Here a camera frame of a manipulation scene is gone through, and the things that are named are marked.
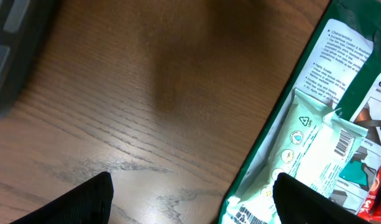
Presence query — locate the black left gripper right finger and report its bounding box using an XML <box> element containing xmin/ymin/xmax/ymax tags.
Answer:
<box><xmin>273</xmin><ymin>172</ymin><xmax>369</xmax><ymax>224</ymax></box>

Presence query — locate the thin orange sachet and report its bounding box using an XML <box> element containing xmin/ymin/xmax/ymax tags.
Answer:
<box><xmin>357</xmin><ymin>166</ymin><xmax>381</xmax><ymax>222</ymax></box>

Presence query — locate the light green wipes pack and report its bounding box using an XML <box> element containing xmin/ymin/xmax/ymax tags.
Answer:
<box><xmin>220</xmin><ymin>89</ymin><xmax>367</xmax><ymax>223</ymax></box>

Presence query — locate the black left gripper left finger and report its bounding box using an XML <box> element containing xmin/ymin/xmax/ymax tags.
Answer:
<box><xmin>12</xmin><ymin>172</ymin><xmax>114</xmax><ymax>224</ymax></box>

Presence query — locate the green 3M gloves package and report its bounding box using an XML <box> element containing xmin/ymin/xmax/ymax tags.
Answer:
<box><xmin>219</xmin><ymin>1</ymin><xmax>381</xmax><ymax>223</ymax></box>

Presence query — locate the grey plastic mesh basket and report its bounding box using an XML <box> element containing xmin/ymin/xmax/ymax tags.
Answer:
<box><xmin>0</xmin><ymin>0</ymin><xmax>60</xmax><ymax>119</ymax></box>

